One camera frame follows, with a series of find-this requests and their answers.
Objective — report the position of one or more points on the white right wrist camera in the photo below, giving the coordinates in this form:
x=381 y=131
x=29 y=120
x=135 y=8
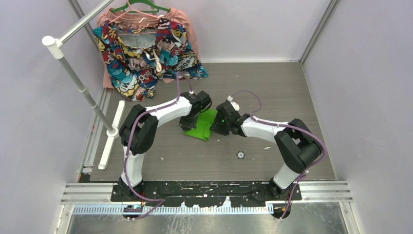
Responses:
x=235 y=105

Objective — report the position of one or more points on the colorful patterned shirt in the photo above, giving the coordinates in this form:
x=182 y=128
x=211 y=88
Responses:
x=139 y=50

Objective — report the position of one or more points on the metal clothes rack pole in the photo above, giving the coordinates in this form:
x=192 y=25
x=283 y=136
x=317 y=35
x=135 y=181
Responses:
x=54 y=46

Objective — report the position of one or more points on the green clothes hanger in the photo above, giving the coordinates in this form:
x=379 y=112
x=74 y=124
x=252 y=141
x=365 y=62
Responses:
x=145 y=6

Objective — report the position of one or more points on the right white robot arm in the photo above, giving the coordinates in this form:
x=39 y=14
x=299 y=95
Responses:
x=299 y=148

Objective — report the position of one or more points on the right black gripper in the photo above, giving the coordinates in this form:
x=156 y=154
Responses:
x=216 y=127

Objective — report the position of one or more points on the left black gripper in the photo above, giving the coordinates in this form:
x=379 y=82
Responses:
x=186 y=126

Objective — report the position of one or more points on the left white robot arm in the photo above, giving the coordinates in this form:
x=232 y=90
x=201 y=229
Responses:
x=139 y=128

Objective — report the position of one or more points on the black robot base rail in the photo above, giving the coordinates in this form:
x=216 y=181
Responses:
x=203 y=193

